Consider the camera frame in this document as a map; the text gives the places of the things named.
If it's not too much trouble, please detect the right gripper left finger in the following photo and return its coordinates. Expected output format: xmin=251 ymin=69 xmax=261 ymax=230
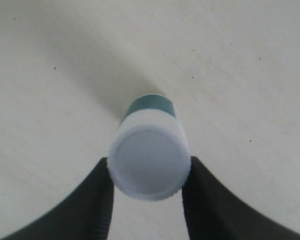
xmin=5 ymin=157 xmax=114 ymax=240

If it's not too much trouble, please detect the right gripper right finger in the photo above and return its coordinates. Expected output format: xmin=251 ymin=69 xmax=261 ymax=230
xmin=182 ymin=156 xmax=300 ymax=240

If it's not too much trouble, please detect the teal bottle white cap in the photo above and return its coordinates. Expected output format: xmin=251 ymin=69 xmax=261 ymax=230
xmin=107 ymin=93 xmax=191 ymax=201

